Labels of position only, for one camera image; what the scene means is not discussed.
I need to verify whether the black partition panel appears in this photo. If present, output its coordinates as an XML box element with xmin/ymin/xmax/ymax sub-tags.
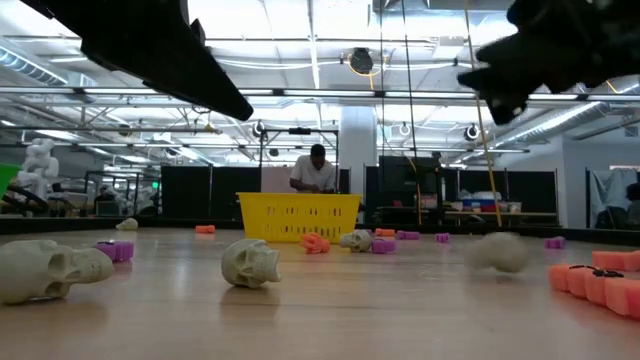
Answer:
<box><xmin>159</xmin><ymin>164</ymin><xmax>261</xmax><ymax>221</ymax></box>

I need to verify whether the work table with boxes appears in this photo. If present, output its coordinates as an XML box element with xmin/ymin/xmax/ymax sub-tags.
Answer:
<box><xmin>442</xmin><ymin>188</ymin><xmax>559</xmax><ymax>227</ymax></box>

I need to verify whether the yellow cable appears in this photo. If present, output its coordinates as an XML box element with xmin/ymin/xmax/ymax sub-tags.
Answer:
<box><xmin>463</xmin><ymin>0</ymin><xmax>504</xmax><ymax>228</ymax></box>

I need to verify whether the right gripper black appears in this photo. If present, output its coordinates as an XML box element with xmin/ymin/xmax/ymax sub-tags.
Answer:
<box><xmin>456</xmin><ymin>0</ymin><xmax>640</xmax><ymax>127</ymax></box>

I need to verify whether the person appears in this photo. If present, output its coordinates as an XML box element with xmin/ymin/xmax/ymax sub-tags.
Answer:
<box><xmin>288</xmin><ymin>143</ymin><xmax>338</xmax><ymax>195</ymax></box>

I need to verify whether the black overhead camera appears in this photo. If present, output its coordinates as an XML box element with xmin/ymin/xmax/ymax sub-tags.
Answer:
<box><xmin>348</xmin><ymin>46</ymin><xmax>375</xmax><ymax>76</ymax></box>

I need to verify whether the yellow plastic basket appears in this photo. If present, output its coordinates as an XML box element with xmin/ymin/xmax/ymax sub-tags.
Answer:
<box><xmin>237</xmin><ymin>192</ymin><xmax>363</xmax><ymax>245</ymax></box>

